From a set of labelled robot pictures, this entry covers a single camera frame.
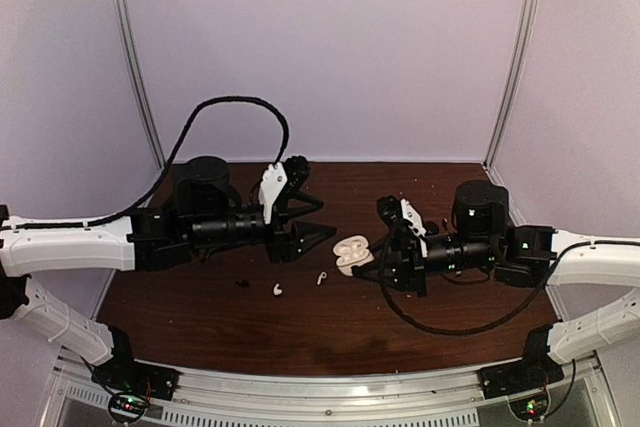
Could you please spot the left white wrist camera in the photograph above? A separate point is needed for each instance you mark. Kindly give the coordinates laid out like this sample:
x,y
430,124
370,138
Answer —
x,y
278,181

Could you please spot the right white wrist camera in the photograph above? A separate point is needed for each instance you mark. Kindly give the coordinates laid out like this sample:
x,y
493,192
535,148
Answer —
x,y
411,229

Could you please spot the left aluminium frame post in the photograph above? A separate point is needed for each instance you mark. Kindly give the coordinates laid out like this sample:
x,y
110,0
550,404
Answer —
x,y
133,67

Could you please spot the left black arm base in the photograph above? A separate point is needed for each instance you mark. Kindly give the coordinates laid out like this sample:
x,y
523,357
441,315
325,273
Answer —
x,y
131,385

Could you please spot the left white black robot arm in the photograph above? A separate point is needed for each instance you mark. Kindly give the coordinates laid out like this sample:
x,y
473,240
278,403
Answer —
x,y
204,215

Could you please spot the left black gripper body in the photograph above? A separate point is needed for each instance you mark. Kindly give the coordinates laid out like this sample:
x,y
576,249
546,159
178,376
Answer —
x,y
279,242

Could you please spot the white earbud charging case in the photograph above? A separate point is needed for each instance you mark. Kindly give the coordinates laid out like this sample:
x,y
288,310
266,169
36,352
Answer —
x,y
350,252

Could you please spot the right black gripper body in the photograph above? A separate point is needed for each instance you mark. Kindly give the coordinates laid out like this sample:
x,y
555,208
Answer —
x,y
412,262

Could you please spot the aluminium front rail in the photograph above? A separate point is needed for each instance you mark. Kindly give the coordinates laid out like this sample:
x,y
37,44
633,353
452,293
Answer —
x,y
450,397

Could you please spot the white stem earbud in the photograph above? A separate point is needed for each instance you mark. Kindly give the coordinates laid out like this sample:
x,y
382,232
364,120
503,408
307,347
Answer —
x,y
321,278

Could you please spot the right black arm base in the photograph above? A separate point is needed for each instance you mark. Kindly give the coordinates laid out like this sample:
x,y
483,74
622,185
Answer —
x,y
529,379

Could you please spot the aluminium frame post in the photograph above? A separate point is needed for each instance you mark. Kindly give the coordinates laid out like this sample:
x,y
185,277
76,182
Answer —
x,y
133,67
524,31

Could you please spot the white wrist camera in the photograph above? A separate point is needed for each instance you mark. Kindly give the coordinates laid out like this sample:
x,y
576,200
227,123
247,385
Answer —
x,y
411,229
278,181

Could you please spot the right aluminium frame post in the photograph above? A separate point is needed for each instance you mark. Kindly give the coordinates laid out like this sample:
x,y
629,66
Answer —
x,y
524,31

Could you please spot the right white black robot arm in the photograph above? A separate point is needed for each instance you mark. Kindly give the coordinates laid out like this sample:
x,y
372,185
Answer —
x,y
526,256

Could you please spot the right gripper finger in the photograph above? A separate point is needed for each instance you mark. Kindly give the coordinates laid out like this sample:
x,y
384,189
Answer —
x,y
385,280
392,251

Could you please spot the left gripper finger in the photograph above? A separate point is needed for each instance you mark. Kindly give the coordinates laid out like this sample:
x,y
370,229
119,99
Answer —
x,y
308,204
307,235

